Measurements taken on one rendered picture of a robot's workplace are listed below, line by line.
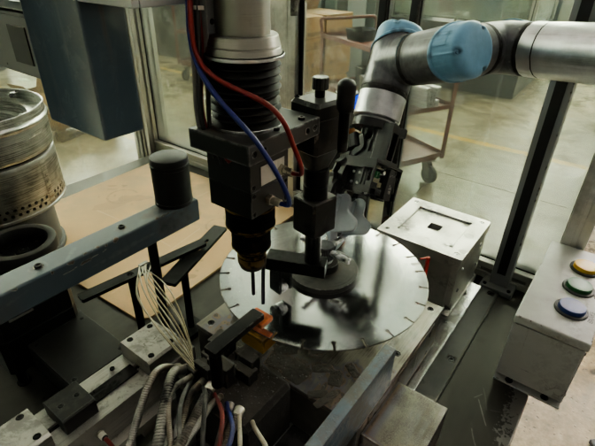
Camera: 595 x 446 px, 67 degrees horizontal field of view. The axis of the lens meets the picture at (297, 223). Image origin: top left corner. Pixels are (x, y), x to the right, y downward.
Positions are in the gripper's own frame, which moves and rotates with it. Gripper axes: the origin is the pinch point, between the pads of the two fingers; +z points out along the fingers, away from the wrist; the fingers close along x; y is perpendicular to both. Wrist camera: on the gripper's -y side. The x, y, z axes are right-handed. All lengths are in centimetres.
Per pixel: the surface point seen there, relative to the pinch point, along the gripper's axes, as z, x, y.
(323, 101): -15.7, -22.1, 12.3
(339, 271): 4.1, -0.6, 3.7
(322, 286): 6.6, -4.3, 4.3
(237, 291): 10.8, -13.0, -4.2
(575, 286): -3.4, 33.1, 27.4
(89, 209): 12, -8, -83
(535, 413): 45, 126, 5
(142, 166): -3, 12, -100
